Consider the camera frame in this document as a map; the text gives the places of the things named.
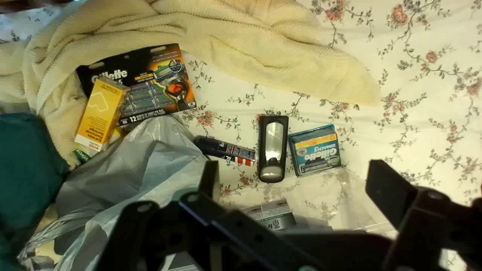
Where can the floral bedsheet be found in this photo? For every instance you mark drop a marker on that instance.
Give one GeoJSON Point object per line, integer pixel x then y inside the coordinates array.
{"type": "Point", "coordinates": [427, 100]}

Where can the blue razor cartridge box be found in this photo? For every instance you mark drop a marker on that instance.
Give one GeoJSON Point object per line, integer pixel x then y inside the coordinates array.
{"type": "Point", "coordinates": [315, 151]}

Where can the grey plastic shopping bag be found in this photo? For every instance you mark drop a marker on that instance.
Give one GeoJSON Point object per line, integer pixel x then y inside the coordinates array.
{"type": "Point", "coordinates": [140, 166]}

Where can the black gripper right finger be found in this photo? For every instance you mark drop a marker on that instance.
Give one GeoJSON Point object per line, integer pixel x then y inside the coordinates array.
{"type": "Point", "coordinates": [396, 201]}

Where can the cream towel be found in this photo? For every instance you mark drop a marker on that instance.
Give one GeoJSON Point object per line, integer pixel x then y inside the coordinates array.
{"type": "Point", "coordinates": [226, 35]}

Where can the black and silver razor case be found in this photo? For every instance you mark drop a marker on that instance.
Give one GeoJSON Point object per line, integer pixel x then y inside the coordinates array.
{"type": "Point", "coordinates": [273, 145]}

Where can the small green item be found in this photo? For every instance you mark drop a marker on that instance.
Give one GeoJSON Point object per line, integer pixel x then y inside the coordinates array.
{"type": "Point", "coordinates": [82, 157]}

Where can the teal cloth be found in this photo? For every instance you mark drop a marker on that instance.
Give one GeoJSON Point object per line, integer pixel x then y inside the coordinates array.
{"type": "Point", "coordinates": [24, 171]}

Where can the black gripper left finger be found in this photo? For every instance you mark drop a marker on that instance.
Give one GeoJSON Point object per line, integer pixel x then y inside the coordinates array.
{"type": "Point", "coordinates": [208, 181]}

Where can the yellow cardboard box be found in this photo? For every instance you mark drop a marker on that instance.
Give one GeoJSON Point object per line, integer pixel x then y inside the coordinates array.
{"type": "Point", "coordinates": [100, 114]}

